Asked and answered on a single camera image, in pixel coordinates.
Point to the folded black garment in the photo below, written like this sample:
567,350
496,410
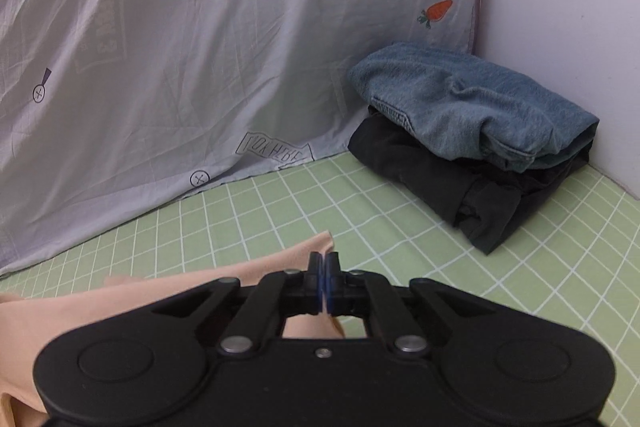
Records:
430,182

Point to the beige long-sleeved garment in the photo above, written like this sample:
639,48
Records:
55,312

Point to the green checked bed sheet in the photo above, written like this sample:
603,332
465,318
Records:
525,267

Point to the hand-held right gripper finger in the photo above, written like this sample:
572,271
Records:
316,288
328,288

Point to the grey carrot-print sheet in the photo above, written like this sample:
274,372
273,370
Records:
225,57

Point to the folded blue jeans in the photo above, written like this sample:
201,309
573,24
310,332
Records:
450,107

